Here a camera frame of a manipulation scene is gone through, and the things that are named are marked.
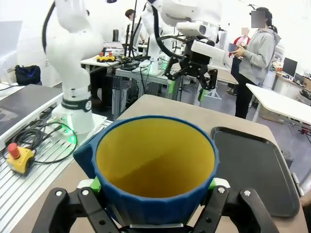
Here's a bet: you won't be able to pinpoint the black cable bundle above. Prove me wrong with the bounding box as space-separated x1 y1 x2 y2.
11 120 78 165

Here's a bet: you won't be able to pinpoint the yellow emergency stop button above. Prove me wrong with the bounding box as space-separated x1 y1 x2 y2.
6 142 35 176

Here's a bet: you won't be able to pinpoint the black computer monitor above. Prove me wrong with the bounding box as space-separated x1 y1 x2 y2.
283 57 298 79

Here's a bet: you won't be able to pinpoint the yellow controller red buttons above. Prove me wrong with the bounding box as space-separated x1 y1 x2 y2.
95 52 117 63

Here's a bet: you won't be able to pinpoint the black sleeved left arm cable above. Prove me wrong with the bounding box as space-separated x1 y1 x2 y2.
42 0 185 60

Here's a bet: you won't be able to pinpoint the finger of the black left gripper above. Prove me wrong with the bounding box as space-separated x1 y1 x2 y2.
196 68 219 102
164 56 187 94

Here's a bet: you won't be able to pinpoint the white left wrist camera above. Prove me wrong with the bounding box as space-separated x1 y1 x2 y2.
176 21 218 37

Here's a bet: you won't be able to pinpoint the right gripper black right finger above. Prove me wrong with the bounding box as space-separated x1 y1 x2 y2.
191 178 280 233

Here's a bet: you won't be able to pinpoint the person in grey hoodie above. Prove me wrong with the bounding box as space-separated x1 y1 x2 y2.
234 6 282 119

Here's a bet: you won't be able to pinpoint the black plastic tray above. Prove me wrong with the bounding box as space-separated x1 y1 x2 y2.
210 126 301 218

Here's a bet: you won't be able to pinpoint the white table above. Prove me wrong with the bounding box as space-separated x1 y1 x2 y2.
245 83 311 127

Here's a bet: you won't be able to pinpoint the person in red top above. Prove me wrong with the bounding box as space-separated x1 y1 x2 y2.
228 27 251 95

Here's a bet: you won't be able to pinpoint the dark haired background person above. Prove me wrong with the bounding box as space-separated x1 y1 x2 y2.
125 9 144 44

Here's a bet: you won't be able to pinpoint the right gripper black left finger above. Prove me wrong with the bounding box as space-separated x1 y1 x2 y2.
31 177 122 233

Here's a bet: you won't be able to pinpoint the black tripod stand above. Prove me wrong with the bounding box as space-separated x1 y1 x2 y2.
123 0 139 58

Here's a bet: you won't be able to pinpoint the aluminium slotted base plate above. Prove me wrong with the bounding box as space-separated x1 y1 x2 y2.
0 114 107 233

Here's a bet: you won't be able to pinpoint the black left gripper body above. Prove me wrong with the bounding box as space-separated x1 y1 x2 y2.
182 40 212 73

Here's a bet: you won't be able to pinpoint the dark blue bag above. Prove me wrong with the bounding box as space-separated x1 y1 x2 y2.
14 64 42 86

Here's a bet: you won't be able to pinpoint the aluminium frame workbench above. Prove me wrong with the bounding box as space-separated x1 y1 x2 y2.
113 58 183 119

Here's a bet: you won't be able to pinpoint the black topped white bench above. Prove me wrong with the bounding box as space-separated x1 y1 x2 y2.
0 83 64 146

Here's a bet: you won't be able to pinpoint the blue mug yellow inside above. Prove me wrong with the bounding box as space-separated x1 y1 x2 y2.
72 115 221 225

